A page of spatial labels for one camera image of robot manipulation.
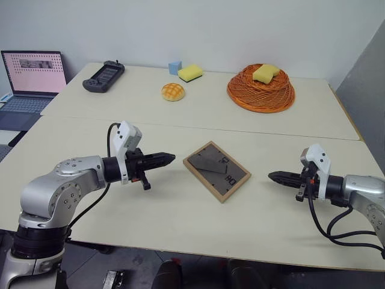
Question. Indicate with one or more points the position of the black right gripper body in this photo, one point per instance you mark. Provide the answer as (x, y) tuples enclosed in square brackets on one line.
[(308, 185)]

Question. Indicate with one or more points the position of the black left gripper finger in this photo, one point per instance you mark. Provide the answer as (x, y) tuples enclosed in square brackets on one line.
[(158, 164), (159, 156)]

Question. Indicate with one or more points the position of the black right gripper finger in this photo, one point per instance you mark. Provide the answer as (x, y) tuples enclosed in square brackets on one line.
[(288, 182), (285, 175)]

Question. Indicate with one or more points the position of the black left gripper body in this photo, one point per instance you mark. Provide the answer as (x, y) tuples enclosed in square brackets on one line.
[(135, 165)]

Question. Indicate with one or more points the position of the wooden picture frame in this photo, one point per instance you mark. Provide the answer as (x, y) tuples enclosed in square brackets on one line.
[(207, 177)]

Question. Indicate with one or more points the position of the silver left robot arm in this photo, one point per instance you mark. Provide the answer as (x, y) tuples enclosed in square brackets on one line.
[(60, 186)]

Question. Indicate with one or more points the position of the grey open laptop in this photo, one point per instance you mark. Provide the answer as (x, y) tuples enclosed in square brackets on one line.
[(33, 75)]

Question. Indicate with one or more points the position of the round golden bread bun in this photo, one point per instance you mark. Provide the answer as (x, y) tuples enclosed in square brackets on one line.
[(173, 91)]

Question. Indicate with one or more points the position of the orange woven basket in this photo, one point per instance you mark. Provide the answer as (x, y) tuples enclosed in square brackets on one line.
[(261, 94)]

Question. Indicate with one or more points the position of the yellow sponge with green pad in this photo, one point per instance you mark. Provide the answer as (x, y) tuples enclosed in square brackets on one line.
[(189, 71)]

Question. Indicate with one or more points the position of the light blue foam block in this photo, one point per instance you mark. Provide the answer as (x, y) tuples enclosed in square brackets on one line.
[(174, 67)]

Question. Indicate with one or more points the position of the black handheld game controller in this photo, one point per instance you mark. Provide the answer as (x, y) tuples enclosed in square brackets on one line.
[(103, 76)]

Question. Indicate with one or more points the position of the plain yellow sponge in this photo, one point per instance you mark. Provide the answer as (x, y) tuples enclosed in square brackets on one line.
[(264, 73)]

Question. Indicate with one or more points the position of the grey partition panel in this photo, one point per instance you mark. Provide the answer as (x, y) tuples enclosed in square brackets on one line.
[(367, 90)]

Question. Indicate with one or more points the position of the dark rounded shape with red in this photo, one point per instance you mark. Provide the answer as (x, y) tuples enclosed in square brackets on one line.
[(168, 275)]

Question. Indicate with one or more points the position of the silver metal box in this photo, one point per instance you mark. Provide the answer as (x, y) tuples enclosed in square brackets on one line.
[(114, 280)]

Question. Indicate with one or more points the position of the white flat slab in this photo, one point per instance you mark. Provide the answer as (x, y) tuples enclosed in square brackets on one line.
[(10, 138)]

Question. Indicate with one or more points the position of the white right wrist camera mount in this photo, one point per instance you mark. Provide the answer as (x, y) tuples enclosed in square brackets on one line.
[(319, 156)]

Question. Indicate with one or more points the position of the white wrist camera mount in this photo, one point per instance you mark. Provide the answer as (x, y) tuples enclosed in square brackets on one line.
[(319, 156), (124, 132)]

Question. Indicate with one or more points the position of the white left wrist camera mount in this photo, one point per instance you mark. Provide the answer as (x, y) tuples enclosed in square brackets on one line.
[(124, 132)]

